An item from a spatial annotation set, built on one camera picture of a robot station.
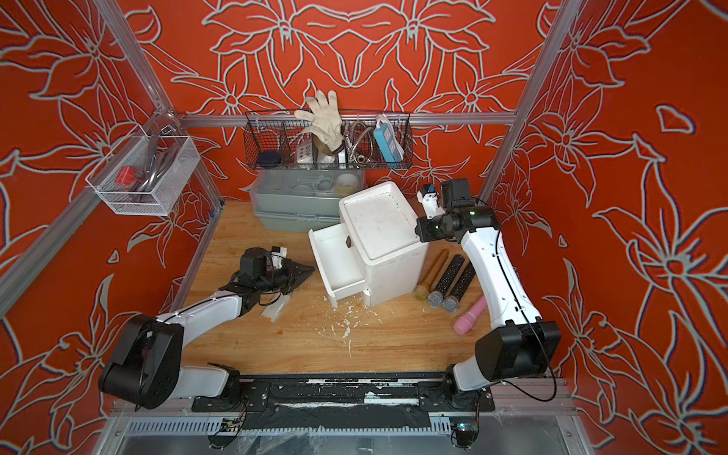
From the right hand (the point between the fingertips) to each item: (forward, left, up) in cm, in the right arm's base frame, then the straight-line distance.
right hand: (414, 226), depth 78 cm
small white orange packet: (-15, +43, -25) cm, 52 cm away
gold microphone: (-8, -5, -23) cm, 25 cm away
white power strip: (+28, +35, +4) cm, 45 cm away
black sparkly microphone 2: (-13, -13, -22) cm, 28 cm away
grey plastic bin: (+17, +37, -7) cm, 41 cm away
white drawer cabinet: (+1, +9, -2) cm, 9 cm away
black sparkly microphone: (-11, -9, -22) cm, 26 cm away
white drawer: (-4, +22, -16) cm, 28 cm away
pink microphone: (-19, -16, -24) cm, 34 cm away
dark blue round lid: (+28, +48, +3) cm, 55 cm away
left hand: (-6, +29, -13) cm, 33 cm away
